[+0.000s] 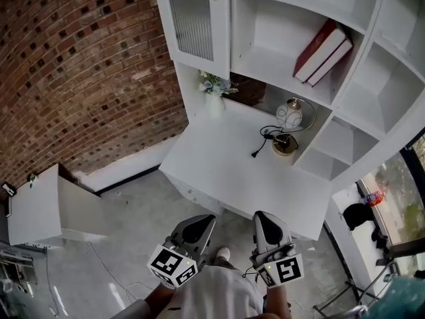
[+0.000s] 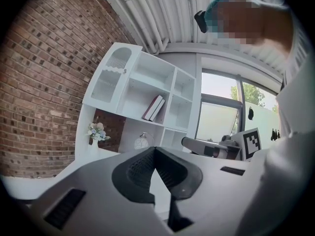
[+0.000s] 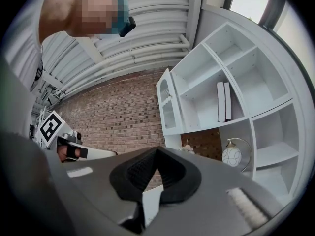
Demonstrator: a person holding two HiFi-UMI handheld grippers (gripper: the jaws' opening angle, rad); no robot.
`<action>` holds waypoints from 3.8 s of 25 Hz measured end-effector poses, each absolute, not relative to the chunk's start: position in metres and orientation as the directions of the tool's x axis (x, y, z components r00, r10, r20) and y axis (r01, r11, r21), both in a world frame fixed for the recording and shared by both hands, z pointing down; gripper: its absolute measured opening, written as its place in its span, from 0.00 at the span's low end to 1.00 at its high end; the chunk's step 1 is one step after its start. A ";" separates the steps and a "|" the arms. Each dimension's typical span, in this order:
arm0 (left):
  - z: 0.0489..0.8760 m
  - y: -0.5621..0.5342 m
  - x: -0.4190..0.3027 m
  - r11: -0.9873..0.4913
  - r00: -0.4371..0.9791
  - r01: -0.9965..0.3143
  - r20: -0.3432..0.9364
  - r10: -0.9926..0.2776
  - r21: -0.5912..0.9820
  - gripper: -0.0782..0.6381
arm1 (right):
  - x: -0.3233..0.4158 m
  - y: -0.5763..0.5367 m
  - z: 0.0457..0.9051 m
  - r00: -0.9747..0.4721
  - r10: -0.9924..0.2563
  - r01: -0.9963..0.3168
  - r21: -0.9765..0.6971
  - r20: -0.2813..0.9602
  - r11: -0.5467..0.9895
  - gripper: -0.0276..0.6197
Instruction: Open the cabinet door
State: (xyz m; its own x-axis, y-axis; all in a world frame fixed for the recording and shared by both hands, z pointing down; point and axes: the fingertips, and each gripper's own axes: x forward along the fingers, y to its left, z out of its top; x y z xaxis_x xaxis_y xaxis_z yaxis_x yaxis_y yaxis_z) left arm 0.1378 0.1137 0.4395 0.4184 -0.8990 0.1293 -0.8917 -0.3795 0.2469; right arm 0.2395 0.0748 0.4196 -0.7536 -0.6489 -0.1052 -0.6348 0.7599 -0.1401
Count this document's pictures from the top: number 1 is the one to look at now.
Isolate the person's left forearm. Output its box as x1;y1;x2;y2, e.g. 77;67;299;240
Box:
144;282;177;316

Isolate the white shelf hutch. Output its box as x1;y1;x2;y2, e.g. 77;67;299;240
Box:
152;0;425;195

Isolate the red hardcover book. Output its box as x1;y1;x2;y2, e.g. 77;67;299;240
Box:
305;38;354;88
292;18;348;83

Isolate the metal frame cart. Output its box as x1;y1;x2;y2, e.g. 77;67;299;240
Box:
0;241;47;295

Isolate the black bag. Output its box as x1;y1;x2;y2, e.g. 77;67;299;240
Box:
342;203;376;232

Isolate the white desk with drawers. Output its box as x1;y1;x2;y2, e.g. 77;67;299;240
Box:
158;98;333;242

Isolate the person's right forearm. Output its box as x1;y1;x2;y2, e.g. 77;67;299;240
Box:
265;286;290;319

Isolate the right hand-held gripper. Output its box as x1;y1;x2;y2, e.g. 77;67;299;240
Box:
249;210;305;288

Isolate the red snack packet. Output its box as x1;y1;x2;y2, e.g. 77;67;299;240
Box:
365;191;384;207

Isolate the person's white shirt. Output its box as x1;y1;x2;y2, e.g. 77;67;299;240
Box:
109;266;266;319

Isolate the window frame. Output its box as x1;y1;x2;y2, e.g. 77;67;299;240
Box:
355;134;425;262

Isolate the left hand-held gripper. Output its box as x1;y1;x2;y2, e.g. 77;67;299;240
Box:
147;214;216;289

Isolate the white cabinet door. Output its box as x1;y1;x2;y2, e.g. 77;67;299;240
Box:
152;0;231;79

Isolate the white flower vase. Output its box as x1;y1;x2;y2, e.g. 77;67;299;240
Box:
205;93;224;119

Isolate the white side cabinet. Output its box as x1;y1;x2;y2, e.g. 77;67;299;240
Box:
6;163;110;247

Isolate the white floor cable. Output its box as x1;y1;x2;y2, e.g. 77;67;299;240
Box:
86;241;159;312

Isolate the thin black cable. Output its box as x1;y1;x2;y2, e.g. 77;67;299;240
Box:
243;266;260;282

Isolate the white window ledge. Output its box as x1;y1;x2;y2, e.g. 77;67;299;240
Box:
327;184;399;298

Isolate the black lamp power cable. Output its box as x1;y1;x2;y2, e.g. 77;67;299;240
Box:
250;124;290;159

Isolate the metal wire rack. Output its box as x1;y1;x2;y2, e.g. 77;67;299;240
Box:
311;260;400;319

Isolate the small black pouch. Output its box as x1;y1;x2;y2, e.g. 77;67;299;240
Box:
371;227;389;249

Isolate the artificial flower bouquet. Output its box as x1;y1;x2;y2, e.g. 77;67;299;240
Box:
198;70;239;98

